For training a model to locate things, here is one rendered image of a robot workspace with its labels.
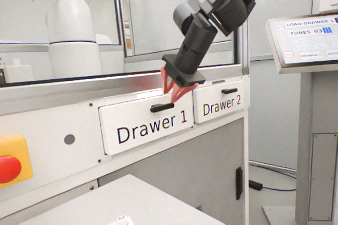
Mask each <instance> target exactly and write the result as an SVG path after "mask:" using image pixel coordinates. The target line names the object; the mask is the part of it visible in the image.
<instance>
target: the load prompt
mask: <svg viewBox="0 0 338 225"><path fill-rule="evenodd" d="M332 24H338V16H335V17H323V18H313V19H306V20H295V21H284V26H285V29H297V28H304V27H309V26H321V25H332Z"/></svg>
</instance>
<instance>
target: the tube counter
mask: <svg viewBox="0 0 338 225"><path fill-rule="evenodd" d="M313 31H314V34H315V35H320V34H332V33H338V25H337V26H326V27H315V28H314V29H313Z"/></svg>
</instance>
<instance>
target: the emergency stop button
mask: <svg viewBox="0 0 338 225"><path fill-rule="evenodd" d="M21 168H22V166H21V163H20V161H19V160H18V159H17V158H16V157H14V156H9V155H5V156H0V184H3V183H8V182H11V181H13V180H14V179H16V178H17V177H18V175H19V174H20V172H21Z"/></svg>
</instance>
